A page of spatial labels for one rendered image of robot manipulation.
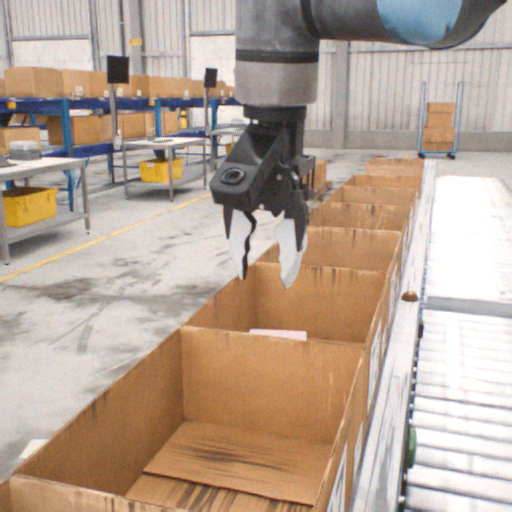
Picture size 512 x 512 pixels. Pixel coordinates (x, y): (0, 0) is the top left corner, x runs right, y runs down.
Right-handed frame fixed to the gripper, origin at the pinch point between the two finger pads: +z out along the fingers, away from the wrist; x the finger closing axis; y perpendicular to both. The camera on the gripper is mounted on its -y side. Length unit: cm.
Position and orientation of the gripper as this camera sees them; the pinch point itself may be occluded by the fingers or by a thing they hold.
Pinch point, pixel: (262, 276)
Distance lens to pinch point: 70.8
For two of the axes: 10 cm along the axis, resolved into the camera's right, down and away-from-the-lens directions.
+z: -0.2, 9.2, 3.8
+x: -9.1, -1.7, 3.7
